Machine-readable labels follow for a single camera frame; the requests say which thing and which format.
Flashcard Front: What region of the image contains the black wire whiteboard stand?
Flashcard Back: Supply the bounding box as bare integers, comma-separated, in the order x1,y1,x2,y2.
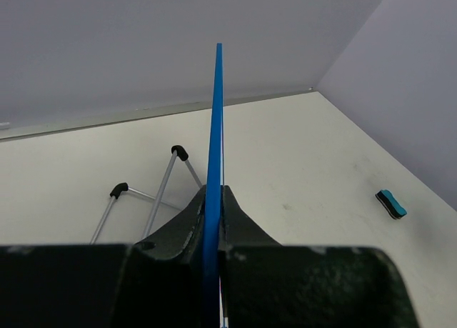
90,145,203,244

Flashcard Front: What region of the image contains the blue whiteboard eraser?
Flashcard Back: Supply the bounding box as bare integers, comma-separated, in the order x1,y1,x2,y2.
375,189,407,219

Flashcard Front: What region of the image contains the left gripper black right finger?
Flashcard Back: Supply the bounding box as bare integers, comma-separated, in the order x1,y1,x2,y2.
219,186,418,327

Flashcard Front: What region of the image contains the blue framed small whiteboard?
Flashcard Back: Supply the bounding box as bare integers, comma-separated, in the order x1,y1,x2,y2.
202,43,224,327

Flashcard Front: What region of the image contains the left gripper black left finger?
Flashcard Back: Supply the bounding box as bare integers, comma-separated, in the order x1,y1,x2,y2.
1,189,206,327

